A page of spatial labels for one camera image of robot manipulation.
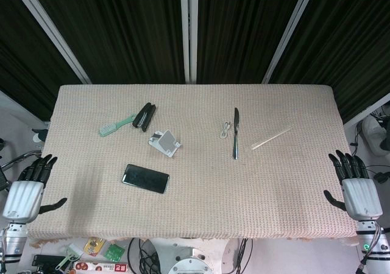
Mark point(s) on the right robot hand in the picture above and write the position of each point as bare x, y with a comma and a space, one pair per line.
361, 199

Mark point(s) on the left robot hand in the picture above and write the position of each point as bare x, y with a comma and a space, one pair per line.
22, 196

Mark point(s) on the black smartphone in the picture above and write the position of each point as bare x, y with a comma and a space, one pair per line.
145, 179

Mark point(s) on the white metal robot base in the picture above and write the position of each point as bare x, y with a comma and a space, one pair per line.
190, 258

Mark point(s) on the white phone stand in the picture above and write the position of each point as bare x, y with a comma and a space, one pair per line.
166, 143

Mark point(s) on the white rounded object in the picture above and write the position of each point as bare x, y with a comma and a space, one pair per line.
374, 134

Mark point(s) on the black flat box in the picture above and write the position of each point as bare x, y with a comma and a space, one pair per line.
47, 260

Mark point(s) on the small green dustpan brush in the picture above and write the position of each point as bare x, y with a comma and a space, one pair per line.
70, 255

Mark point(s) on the yellow snack packet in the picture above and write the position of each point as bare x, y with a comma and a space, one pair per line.
94, 246

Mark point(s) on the red and white box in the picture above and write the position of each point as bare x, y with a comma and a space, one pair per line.
100, 268

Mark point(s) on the clear plastic straw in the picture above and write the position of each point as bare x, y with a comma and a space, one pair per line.
271, 138

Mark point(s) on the green scrubbing brush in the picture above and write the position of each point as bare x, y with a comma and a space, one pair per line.
114, 127

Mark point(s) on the black curtain panel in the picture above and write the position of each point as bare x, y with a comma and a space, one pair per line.
243, 30
18, 58
122, 30
350, 42

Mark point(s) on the metal table knife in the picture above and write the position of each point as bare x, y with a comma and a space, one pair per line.
236, 134

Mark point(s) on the black stapler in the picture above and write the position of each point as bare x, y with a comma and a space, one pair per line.
143, 117

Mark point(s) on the beige waffle tablecloth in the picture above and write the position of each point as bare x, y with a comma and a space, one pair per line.
213, 195

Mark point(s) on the chrome chair frame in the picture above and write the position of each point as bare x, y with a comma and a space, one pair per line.
18, 159

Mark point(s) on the white partition frame post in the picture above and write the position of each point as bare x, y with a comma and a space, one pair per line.
51, 33
189, 33
289, 33

